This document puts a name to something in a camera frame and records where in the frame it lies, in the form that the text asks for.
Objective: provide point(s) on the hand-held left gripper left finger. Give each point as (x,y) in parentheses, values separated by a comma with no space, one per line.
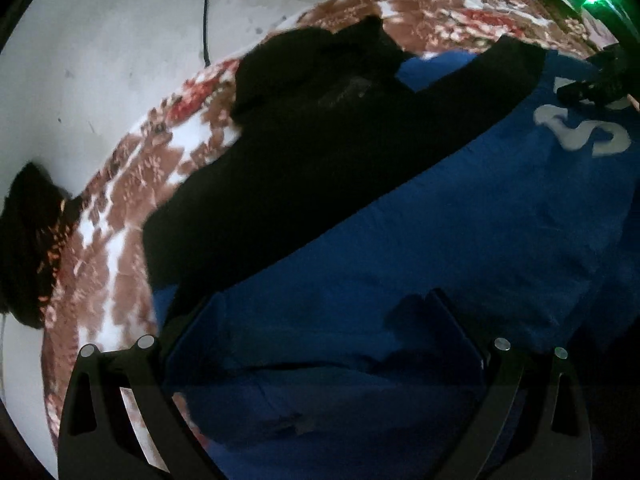
(196,321)

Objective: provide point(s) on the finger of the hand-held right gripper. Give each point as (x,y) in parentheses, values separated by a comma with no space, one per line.
(597,91)

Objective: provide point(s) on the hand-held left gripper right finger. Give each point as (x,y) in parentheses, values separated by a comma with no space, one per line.
(457,321)

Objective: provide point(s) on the blue and black sweatshirt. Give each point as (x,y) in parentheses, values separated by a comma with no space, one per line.
(400,220)

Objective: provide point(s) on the brown floral blanket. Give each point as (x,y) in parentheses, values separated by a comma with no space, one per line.
(125,220)

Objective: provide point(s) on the dark cloth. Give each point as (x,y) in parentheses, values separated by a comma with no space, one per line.
(30,240)

